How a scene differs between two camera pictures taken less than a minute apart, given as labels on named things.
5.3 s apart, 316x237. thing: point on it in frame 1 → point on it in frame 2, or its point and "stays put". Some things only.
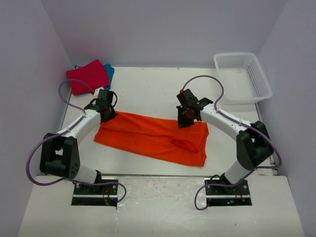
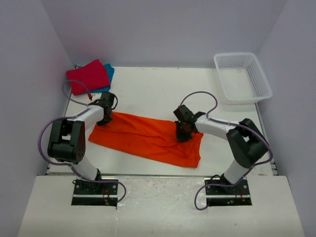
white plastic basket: (243, 79) stays put
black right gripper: (181, 122) → (179, 136)
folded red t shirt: (94, 74) stays put
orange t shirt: (159, 138) stays put
